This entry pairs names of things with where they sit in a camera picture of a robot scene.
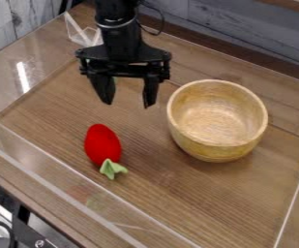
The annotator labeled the clear acrylic corner bracket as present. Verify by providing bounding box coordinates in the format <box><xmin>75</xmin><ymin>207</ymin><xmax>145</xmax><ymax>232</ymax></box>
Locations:
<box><xmin>65</xmin><ymin>13</ymin><xmax>105</xmax><ymax>47</ymax></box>

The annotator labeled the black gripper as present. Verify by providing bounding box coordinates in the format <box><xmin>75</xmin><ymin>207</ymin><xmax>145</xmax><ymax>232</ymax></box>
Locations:
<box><xmin>75</xmin><ymin>20</ymin><xmax>171</xmax><ymax>109</ymax></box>

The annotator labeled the black cable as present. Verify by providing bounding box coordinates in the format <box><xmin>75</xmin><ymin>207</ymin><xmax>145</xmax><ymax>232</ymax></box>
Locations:
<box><xmin>137</xmin><ymin>1</ymin><xmax>166</xmax><ymax>37</ymax></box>

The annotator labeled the red plush strawberry toy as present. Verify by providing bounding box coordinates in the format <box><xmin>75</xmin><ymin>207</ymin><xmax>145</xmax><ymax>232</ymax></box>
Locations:
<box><xmin>85</xmin><ymin>124</ymin><xmax>129</xmax><ymax>180</ymax></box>

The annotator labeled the clear acrylic tray wall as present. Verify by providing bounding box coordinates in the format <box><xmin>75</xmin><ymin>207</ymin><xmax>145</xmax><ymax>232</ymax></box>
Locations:
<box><xmin>0</xmin><ymin>123</ymin><xmax>199</xmax><ymax>248</ymax></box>

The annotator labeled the black table leg bracket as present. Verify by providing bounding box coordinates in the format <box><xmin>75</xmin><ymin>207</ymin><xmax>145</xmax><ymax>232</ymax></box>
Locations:
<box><xmin>13</xmin><ymin>204</ymin><xmax>58</xmax><ymax>248</ymax></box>

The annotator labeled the wooden bowl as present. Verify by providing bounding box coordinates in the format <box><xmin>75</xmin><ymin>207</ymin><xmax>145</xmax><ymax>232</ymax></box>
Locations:
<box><xmin>166</xmin><ymin>79</ymin><xmax>269</xmax><ymax>163</ymax></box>

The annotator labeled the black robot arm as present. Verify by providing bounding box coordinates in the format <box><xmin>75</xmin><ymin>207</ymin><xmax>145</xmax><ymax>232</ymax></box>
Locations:
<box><xmin>75</xmin><ymin>0</ymin><xmax>173</xmax><ymax>108</ymax></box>

